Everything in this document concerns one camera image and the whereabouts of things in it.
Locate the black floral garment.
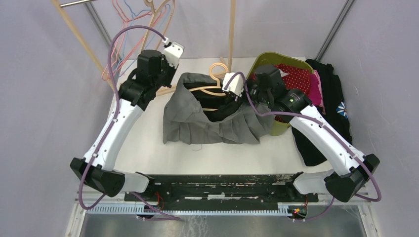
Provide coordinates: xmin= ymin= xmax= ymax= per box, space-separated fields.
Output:
xmin=292 ymin=59 xmax=352 ymax=166

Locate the metal wall rail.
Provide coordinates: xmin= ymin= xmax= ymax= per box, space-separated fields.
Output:
xmin=84 ymin=2 xmax=112 ymax=47
xmin=315 ymin=0 xmax=356 ymax=61

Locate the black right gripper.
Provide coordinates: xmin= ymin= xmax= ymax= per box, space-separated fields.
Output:
xmin=232 ymin=77 xmax=272 ymax=106

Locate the pink wire hanger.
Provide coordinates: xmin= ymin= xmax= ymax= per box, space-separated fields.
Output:
xmin=101 ymin=0 xmax=129 ymax=81
xmin=104 ymin=0 xmax=171 ymax=81

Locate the wooden hanger with grey skirt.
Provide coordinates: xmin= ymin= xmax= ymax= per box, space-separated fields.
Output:
xmin=188 ymin=63 xmax=230 ymax=113

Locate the magenta pleated skirt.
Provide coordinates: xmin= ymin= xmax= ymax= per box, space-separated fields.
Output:
xmin=307 ymin=70 xmax=324 ymax=108

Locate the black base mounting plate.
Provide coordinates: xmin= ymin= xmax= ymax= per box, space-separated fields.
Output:
xmin=124 ymin=174 xmax=332 ymax=215

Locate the left metal wall rail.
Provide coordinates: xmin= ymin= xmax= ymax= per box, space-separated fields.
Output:
xmin=84 ymin=2 xmax=112 ymax=47

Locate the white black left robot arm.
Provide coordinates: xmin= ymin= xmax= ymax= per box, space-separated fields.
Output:
xmin=70 ymin=45 xmax=183 ymax=201

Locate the red polka dot skirt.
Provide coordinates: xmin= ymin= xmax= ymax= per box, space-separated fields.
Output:
xmin=265 ymin=64 xmax=312 ymax=114

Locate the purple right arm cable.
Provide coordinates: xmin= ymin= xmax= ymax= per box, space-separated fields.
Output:
xmin=224 ymin=72 xmax=382 ymax=222

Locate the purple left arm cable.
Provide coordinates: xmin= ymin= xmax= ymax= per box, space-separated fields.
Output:
xmin=78 ymin=25 xmax=182 ymax=222

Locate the olive green laundry basket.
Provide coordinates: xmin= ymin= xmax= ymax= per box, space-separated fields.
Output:
xmin=247 ymin=52 xmax=314 ymax=136

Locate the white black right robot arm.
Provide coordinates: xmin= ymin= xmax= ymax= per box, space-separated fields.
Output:
xmin=221 ymin=65 xmax=382 ymax=202

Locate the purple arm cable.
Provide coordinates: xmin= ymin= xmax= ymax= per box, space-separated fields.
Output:
xmin=78 ymin=25 xmax=182 ymax=222
xmin=224 ymin=72 xmax=382 ymax=222

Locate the grey skirt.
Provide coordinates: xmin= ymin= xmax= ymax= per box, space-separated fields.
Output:
xmin=163 ymin=73 xmax=275 ymax=144

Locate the aluminium rail frame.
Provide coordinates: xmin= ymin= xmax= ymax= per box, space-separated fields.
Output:
xmin=65 ymin=182 xmax=380 ymax=237

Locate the wooden clothes rack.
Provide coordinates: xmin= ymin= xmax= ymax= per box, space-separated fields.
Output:
xmin=51 ymin=0 xmax=237 ymax=96

